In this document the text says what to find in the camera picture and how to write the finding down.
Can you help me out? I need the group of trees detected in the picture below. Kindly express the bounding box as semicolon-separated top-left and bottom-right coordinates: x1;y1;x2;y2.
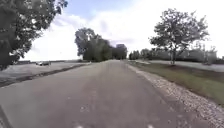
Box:
74;27;129;63

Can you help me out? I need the car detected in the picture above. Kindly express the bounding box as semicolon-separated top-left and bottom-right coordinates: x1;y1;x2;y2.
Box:
35;60;52;67

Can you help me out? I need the pale gravel strip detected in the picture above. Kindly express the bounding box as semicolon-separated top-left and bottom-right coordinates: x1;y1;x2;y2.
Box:
127;63;224;128

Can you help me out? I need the large leafy tree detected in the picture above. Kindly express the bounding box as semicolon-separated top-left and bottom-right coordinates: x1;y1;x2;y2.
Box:
0;0;69;71

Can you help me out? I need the pale long building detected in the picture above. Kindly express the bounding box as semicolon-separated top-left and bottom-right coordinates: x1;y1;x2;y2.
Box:
151;48;219;64

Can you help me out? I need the grey asphalt road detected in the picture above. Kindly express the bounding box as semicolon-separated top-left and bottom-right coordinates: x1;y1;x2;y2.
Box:
0;59;214;128

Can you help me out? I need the pale paved lot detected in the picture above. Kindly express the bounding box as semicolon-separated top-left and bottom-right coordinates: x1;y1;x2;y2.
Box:
0;61;89;80

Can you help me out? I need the tree with thin trunk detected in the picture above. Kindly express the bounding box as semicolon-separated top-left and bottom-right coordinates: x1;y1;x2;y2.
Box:
149;8;210;66

